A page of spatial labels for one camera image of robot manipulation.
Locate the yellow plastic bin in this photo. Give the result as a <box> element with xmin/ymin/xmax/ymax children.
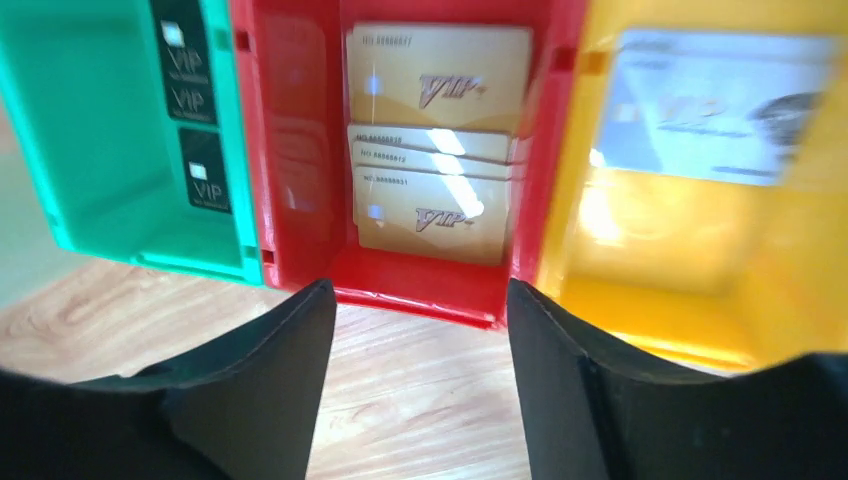
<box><xmin>535</xmin><ymin>1</ymin><xmax>847</xmax><ymax>372</ymax></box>

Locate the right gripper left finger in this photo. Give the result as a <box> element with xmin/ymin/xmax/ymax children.
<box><xmin>1</xmin><ymin>279</ymin><xmax>337</xmax><ymax>479</ymax></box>

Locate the silver card in yellow bin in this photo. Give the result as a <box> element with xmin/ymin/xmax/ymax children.
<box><xmin>590</xmin><ymin>28</ymin><xmax>838</xmax><ymax>187</ymax></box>

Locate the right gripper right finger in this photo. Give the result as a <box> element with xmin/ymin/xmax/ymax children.
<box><xmin>506</xmin><ymin>279</ymin><xmax>847</xmax><ymax>479</ymax></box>

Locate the black card in green bin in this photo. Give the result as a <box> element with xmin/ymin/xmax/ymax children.
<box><xmin>149</xmin><ymin>0</ymin><xmax>217</xmax><ymax>125</ymax></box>

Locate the yellow credit card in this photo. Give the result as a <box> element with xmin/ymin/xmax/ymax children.
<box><xmin>347</xmin><ymin>124</ymin><xmax>511</xmax><ymax>163</ymax></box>
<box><xmin>351</xmin><ymin>141</ymin><xmax>511</xmax><ymax>180</ymax></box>

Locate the gold card in red bin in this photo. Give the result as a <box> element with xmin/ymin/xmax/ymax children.
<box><xmin>347</xmin><ymin>23</ymin><xmax>533</xmax><ymax>132</ymax></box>

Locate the red plastic bin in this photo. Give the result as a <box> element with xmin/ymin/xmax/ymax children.
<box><xmin>230</xmin><ymin>1</ymin><xmax>587</xmax><ymax>329</ymax></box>

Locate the green plastic bin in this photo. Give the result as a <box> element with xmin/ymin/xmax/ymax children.
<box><xmin>1</xmin><ymin>1</ymin><xmax>262</xmax><ymax>286</ymax></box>

